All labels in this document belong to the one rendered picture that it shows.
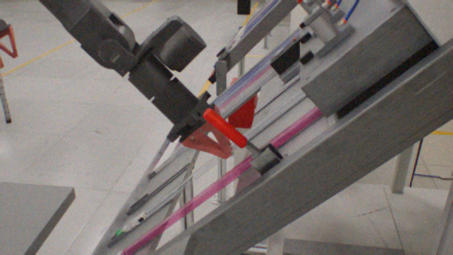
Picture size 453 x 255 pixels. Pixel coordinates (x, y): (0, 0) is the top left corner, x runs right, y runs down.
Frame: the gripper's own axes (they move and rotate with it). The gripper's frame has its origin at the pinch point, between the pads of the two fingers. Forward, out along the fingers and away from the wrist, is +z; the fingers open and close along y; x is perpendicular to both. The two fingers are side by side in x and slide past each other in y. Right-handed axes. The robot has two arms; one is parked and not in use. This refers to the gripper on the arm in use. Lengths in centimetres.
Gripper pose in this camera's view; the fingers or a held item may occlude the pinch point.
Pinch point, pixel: (226, 151)
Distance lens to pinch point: 69.9
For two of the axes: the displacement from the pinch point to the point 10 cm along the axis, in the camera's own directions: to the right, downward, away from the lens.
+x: -7.0, 5.9, 4.1
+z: 7.0, 6.9, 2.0
